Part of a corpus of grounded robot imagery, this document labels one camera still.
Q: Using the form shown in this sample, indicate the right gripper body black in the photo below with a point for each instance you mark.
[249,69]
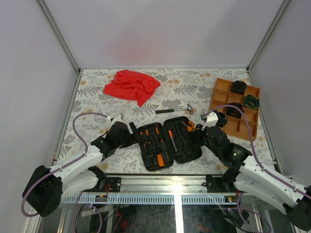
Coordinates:
[199,127]

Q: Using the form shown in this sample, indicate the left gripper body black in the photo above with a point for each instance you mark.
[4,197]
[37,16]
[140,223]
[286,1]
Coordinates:
[128,141]

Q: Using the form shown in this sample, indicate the small orange black screwdriver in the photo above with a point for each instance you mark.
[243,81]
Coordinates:
[149,140]

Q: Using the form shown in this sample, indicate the orange handled needle-nose pliers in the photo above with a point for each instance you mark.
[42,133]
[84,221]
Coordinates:
[190,126]

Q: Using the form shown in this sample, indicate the black plastic tool case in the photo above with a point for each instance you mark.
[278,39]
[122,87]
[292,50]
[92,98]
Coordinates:
[188,150]

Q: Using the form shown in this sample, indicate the orange handled tool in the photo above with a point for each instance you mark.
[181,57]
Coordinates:
[160,160]

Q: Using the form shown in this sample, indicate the metal file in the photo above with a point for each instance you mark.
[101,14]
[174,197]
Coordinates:
[173,141]

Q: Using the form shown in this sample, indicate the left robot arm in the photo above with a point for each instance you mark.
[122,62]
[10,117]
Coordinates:
[66,171]

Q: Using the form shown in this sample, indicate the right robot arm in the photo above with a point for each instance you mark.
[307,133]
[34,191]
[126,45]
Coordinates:
[253,177]

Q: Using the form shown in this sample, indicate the dark floral rolled cloth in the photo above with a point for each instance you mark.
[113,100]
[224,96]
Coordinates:
[222,120]

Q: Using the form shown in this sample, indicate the black orange rolled cloth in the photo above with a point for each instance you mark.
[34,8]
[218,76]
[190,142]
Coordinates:
[234,109]

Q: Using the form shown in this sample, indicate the steel claw hammer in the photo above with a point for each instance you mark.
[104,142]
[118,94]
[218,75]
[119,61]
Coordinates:
[189,109]

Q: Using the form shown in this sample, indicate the wooden compartment tray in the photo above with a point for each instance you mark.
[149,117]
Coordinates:
[239,128]

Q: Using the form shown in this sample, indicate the red crumpled cloth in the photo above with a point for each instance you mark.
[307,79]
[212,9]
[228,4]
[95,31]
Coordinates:
[132,85]

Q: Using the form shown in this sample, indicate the blue green rolled cloth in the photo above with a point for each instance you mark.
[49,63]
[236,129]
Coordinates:
[251,102]

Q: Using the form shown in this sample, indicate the dark rolled cloth top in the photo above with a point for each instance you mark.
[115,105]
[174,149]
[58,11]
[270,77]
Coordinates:
[238,87]

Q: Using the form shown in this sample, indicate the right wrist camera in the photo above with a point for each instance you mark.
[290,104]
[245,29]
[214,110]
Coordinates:
[210,120]

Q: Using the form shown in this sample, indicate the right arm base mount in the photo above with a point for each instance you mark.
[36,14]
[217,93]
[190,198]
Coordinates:
[221,183]

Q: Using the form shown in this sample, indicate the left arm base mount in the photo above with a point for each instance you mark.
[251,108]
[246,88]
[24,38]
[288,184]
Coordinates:
[111,185]

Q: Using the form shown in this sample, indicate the aluminium front rail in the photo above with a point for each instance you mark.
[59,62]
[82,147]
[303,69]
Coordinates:
[137,185]

